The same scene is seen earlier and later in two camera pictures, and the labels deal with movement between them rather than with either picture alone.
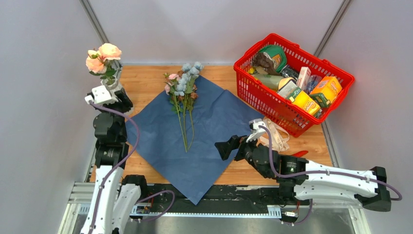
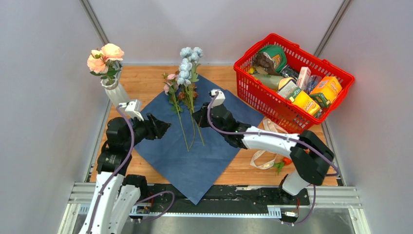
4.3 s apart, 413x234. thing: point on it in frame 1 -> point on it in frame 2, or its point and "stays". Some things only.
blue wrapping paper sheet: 217,114 stays
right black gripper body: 244,147 -> 202,121
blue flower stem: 189,71 -> 190,57
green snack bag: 277,54 stays
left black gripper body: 123,106 -> 142,129
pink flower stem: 170,86 stays
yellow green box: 300,99 stays
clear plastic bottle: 313,81 stays
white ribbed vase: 111,83 stays
